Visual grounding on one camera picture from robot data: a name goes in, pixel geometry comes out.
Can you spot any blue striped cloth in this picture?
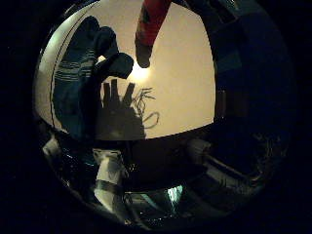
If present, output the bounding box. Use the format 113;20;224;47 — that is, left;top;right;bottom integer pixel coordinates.
53;15;136;141

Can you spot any glowing monitor screen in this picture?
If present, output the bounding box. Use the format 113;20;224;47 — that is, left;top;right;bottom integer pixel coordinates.
166;184;184;205

